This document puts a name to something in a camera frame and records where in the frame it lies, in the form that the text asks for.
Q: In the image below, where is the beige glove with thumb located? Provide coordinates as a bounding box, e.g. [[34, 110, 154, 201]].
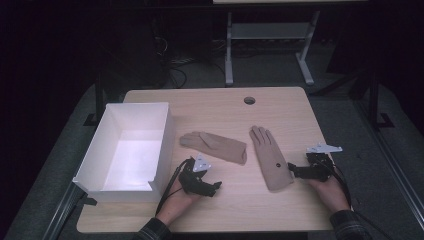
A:
[[179, 130, 248, 166]]

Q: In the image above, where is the person's right hand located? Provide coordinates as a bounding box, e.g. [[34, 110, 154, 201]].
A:
[[304, 175, 352, 214]]

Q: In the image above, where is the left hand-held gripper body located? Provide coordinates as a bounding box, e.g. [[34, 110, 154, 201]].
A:
[[178, 153, 214, 197]]

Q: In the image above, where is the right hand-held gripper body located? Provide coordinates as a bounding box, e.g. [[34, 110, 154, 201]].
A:
[[299, 142, 344, 183]]

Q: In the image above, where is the black metal stand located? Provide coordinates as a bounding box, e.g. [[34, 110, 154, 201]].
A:
[[83, 66, 108, 128], [366, 71, 396, 130]]

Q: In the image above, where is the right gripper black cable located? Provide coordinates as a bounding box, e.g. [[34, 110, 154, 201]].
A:
[[316, 159, 396, 240]]

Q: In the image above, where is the bundle of floor cables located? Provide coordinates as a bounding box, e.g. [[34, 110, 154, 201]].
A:
[[151, 34, 228, 88]]

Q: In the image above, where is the person's left hand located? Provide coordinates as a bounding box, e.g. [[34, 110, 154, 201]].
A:
[[155, 185, 202, 227]]

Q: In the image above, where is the aluminium rail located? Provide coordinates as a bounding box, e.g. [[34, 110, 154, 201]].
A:
[[353, 99, 424, 231], [42, 182, 85, 240]]

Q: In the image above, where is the grey metal table frame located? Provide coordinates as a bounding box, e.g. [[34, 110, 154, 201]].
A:
[[224, 11, 322, 87]]

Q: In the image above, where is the beige glove with dark dot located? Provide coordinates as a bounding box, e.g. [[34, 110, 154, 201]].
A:
[[249, 125, 295, 193]]

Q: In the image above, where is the white box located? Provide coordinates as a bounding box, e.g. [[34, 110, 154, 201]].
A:
[[72, 101, 176, 203]]

